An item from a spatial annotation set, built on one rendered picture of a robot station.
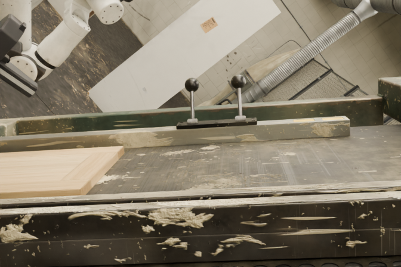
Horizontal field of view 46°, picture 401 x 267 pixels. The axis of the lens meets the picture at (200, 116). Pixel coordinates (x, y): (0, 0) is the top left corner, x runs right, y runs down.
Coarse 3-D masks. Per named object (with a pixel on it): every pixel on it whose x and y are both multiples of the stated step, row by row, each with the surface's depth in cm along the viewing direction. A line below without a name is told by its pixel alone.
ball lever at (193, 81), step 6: (192, 78) 120; (186, 84) 120; (192, 84) 119; (198, 84) 120; (192, 90) 120; (192, 96) 119; (192, 102) 119; (192, 108) 118; (192, 114) 118; (192, 120) 116
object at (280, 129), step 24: (288, 120) 116; (336, 120) 112; (0, 144) 120; (24, 144) 119; (48, 144) 119; (72, 144) 118; (96, 144) 118; (120, 144) 117; (144, 144) 117; (168, 144) 116; (192, 144) 116
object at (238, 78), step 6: (234, 78) 118; (240, 78) 118; (234, 84) 118; (240, 84) 118; (240, 90) 119; (240, 96) 118; (240, 102) 117; (240, 108) 117; (240, 114) 116; (240, 120) 115
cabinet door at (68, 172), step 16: (0, 160) 108; (16, 160) 107; (32, 160) 106; (48, 160) 104; (64, 160) 103; (80, 160) 102; (96, 160) 100; (112, 160) 102; (0, 176) 94; (16, 176) 93; (32, 176) 92; (48, 176) 92; (64, 176) 90; (80, 176) 89; (96, 176) 90; (0, 192) 83; (16, 192) 82; (32, 192) 82; (48, 192) 82; (64, 192) 82; (80, 192) 81
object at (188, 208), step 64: (192, 192) 59; (256, 192) 57; (320, 192) 57; (384, 192) 54; (0, 256) 57; (64, 256) 57; (128, 256) 56; (192, 256) 55; (256, 256) 55; (320, 256) 54
